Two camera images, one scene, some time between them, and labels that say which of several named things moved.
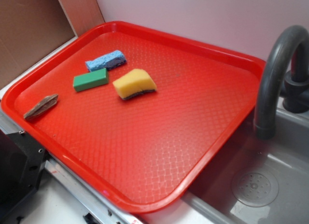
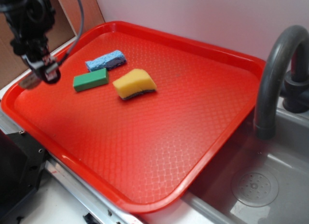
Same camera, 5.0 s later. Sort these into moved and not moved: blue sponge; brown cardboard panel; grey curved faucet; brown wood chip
Moved: brown wood chip
Not moved: blue sponge; brown cardboard panel; grey curved faucet
